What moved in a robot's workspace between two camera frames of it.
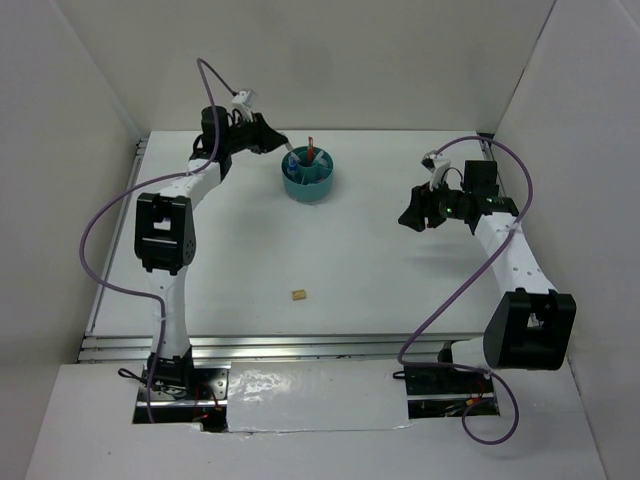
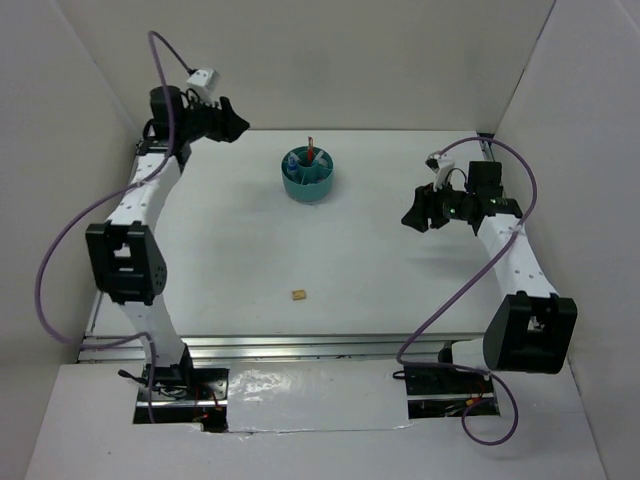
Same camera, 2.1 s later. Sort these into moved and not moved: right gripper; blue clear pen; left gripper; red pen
Moved: left gripper
Not moved: red pen; right gripper; blue clear pen
